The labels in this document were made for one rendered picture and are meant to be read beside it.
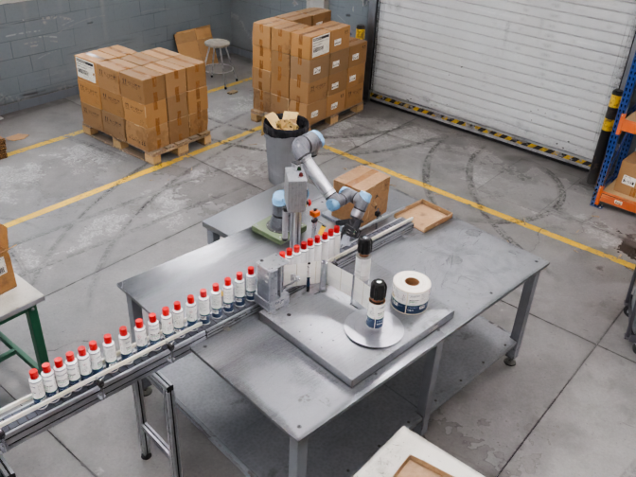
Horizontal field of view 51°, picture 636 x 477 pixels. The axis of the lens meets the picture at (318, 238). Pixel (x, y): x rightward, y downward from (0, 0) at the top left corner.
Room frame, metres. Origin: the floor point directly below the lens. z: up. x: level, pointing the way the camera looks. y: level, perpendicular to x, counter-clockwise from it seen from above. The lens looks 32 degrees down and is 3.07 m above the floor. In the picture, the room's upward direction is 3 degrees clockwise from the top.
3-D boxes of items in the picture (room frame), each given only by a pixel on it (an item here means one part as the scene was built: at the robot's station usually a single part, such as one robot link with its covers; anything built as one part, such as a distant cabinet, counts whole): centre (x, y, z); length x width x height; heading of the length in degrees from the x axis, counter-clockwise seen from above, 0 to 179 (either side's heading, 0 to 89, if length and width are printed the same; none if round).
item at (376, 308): (2.65, -0.31, 1.04); 0.09 x 0.09 x 0.29
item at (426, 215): (3.91, -0.70, 0.85); 0.30 x 0.26 x 0.04; 136
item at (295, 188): (3.18, 0.13, 1.38); 0.17 x 0.10 x 0.19; 11
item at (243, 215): (3.78, 0.13, 0.81); 0.90 x 0.90 x 0.04; 51
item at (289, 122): (6.06, 0.37, 0.50); 0.42 x 0.41 x 0.28; 141
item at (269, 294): (2.83, 0.23, 1.01); 0.14 x 0.13 x 0.26; 136
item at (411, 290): (2.88, -0.51, 0.95); 0.20 x 0.20 x 0.14
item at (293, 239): (3.27, 0.13, 1.16); 0.04 x 0.04 x 0.67; 46
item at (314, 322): (2.79, -0.23, 0.86); 0.80 x 0.67 x 0.05; 136
